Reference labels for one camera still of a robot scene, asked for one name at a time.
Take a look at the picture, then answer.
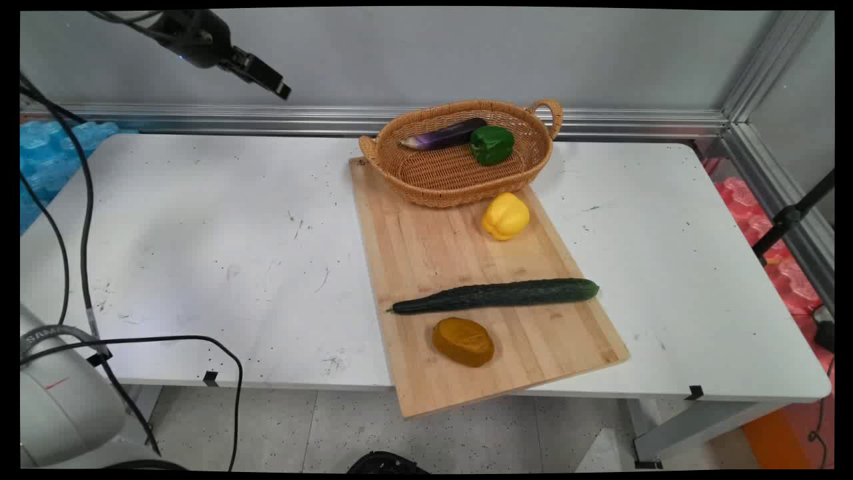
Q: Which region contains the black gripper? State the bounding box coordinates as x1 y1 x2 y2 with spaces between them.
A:
155 10 292 101

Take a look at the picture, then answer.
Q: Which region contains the brown-orange toy potato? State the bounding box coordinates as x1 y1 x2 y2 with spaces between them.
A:
431 317 496 368

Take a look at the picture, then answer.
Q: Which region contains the purple eggplant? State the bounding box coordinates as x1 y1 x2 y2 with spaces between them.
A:
399 117 488 151

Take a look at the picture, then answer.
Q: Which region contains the green bell pepper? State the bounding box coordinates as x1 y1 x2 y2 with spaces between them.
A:
469 125 516 167

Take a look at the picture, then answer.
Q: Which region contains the yellow bell pepper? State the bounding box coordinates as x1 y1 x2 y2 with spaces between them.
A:
481 192 530 241

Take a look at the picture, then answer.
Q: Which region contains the dark green cucumber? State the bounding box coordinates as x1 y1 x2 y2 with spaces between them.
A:
386 278 600 315

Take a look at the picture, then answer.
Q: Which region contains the wooden cutting board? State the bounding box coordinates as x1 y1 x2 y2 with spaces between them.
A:
349 156 630 420

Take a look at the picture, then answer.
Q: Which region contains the black round object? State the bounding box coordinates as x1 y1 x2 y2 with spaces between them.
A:
347 451 430 474

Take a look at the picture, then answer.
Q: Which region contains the black tripod stand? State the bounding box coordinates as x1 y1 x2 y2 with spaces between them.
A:
752 170 835 266

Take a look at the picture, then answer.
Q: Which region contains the red foam mat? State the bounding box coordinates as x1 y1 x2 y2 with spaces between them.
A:
706 157 834 374

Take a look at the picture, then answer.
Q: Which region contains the white table leg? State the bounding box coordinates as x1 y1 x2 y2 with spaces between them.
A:
626 399 790 469

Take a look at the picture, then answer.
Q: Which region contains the horizontal aluminium frame rail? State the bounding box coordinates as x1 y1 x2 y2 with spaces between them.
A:
20 102 730 139

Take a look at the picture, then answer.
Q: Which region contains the wicker basket with handles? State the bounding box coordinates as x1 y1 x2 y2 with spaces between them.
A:
359 98 564 209

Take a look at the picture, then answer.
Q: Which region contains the thick black cable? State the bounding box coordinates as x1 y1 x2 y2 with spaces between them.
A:
20 70 163 458

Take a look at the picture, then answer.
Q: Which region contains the thin black looping cable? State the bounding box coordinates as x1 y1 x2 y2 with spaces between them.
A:
20 335 244 472

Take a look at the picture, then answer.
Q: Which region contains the grey velcro strap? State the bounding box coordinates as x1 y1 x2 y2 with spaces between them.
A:
21 325 113 364

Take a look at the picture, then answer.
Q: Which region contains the slanted aluminium frame post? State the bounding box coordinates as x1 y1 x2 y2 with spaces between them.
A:
721 10 835 311

